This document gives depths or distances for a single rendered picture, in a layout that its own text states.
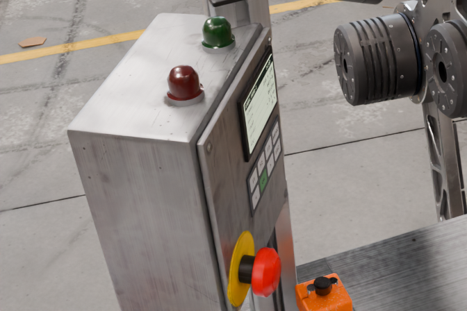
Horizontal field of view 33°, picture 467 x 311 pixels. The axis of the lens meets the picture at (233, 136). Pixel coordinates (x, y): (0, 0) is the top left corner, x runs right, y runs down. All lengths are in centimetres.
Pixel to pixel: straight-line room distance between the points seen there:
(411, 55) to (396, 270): 51
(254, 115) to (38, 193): 240
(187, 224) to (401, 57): 112
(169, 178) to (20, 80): 316
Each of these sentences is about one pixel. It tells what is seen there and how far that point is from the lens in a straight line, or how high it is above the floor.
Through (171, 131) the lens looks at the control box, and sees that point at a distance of 52.
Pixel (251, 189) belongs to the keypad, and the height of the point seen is 137.
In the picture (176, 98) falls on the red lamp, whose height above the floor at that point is 148.
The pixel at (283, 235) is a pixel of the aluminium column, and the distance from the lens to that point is 77.
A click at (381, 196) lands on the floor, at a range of 270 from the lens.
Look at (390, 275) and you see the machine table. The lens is 130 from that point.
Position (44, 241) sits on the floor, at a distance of 276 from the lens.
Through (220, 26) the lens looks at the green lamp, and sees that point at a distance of 59.
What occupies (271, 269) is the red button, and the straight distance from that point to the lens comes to 61.
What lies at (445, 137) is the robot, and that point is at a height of 74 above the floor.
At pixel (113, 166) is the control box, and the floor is 145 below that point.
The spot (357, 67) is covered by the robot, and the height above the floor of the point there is 92.
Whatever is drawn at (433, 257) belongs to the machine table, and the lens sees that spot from 133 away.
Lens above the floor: 177
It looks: 36 degrees down
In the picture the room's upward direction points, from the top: 8 degrees counter-clockwise
